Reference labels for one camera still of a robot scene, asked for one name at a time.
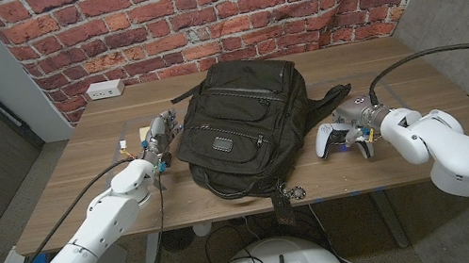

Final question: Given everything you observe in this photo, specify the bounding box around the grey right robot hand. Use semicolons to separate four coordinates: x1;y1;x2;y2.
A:
329;90;397;150

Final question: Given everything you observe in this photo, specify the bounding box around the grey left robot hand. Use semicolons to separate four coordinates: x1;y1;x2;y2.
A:
137;107;187;169

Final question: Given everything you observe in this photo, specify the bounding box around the white game controller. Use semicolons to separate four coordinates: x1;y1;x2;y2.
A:
311;116;377;168

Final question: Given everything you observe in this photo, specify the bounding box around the black backpack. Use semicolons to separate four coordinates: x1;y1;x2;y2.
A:
161;41;368;212

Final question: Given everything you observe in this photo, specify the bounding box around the white power strip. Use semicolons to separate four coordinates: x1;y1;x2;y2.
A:
85;77;127;103

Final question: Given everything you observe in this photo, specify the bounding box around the dark round disc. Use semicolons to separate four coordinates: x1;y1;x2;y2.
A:
158;226;198;255

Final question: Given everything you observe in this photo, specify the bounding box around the black leather luggage tag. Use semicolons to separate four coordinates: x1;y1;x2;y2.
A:
271;190;298;229

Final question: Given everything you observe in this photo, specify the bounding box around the red brick printed backdrop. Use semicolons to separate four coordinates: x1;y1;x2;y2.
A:
0;0;451;139

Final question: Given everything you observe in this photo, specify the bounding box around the knife with red handle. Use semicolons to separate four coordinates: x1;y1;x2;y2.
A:
154;173;169;193

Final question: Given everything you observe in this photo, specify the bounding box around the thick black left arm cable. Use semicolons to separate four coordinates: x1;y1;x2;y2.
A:
0;156;155;263

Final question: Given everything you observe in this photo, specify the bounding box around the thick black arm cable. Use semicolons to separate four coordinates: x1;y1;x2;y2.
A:
363;41;469;107
0;156;155;263

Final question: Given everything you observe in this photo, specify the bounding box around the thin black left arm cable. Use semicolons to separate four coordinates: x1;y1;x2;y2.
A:
112;172;177;263

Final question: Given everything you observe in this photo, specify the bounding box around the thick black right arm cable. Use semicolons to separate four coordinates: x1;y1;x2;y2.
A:
363;41;469;107

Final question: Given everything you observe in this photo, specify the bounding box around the metal keychain charm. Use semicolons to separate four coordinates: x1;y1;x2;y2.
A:
280;179;308;204

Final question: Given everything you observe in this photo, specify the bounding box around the white floor cable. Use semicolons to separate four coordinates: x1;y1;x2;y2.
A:
307;195;373;263

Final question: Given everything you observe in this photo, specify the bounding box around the black floor cable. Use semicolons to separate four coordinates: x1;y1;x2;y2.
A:
202;220;269;263

